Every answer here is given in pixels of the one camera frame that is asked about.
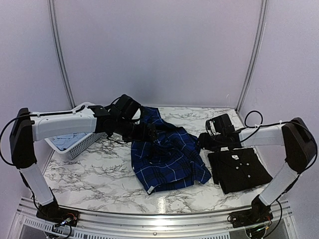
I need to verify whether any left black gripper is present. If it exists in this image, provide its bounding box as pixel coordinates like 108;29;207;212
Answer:
115;117;158;142

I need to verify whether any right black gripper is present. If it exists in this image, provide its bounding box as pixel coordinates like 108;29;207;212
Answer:
195;132;225;152

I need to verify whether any blue plaid long sleeve shirt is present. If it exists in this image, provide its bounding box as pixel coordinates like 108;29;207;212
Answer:
131;107;211;195

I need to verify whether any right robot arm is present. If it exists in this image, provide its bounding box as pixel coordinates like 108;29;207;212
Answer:
199;114;318;223

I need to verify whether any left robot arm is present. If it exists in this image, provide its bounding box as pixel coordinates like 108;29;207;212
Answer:
8;94;157;222

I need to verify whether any folded black shirt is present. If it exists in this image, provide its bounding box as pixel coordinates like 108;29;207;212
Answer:
208;148;273;194

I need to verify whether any white plastic laundry basket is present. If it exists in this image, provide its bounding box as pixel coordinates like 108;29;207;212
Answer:
44;132;105;160

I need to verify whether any light blue shirt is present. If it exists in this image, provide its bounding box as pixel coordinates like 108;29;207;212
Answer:
50;132;87;151

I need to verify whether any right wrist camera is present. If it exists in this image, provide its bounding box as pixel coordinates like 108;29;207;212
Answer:
205;119;216;136

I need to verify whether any aluminium front table rail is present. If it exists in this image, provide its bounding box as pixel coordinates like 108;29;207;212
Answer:
8;198;299;239

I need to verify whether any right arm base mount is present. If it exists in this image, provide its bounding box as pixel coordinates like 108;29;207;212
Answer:
227;209;273;228

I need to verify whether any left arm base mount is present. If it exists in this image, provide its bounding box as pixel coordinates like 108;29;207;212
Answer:
36;208;79;227

